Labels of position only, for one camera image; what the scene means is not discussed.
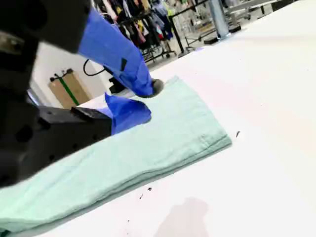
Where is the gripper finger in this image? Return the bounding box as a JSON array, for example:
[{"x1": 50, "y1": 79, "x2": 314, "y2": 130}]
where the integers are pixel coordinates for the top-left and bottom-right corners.
[
  {"x1": 44, "y1": 0, "x2": 165, "y2": 98},
  {"x1": 37, "y1": 92, "x2": 152, "y2": 165}
]

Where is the pale green T-shirt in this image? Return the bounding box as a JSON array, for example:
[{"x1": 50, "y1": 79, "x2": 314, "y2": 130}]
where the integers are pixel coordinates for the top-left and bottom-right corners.
[{"x1": 0, "y1": 75, "x2": 233, "y2": 234}]

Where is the clothes rack with garments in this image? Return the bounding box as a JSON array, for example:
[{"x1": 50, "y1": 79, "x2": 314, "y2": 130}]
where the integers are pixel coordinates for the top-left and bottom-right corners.
[{"x1": 93, "y1": 0, "x2": 185, "y2": 65}]

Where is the black cable loop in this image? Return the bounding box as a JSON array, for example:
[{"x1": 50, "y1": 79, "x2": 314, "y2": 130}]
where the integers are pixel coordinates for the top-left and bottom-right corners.
[{"x1": 83, "y1": 58, "x2": 107, "y2": 77}]

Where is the cardboard box with green strap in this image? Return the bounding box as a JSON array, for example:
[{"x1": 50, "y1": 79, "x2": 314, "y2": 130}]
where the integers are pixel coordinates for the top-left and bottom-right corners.
[{"x1": 47, "y1": 71, "x2": 93, "y2": 110}]

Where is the grey metal table frame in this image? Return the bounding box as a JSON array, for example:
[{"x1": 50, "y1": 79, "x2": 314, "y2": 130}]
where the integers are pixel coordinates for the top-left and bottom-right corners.
[{"x1": 222, "y1": 0, "x2": 281, "y2": 27}]

